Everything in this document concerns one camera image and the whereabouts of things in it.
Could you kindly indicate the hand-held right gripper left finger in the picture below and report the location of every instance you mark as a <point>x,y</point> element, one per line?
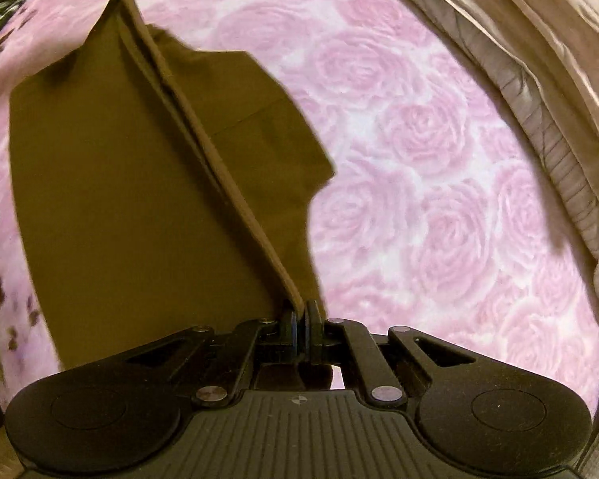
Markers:
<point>289,334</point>

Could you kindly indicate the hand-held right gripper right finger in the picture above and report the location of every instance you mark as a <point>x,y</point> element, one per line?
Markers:
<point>313,332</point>

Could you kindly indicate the brown long-sleeve shirt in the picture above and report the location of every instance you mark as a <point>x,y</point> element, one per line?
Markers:
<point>130,199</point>

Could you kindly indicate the pink rose-pattern blanket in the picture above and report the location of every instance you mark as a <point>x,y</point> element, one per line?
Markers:
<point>429,184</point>

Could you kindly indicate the floral print bed sheet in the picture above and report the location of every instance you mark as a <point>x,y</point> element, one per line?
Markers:
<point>0,259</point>

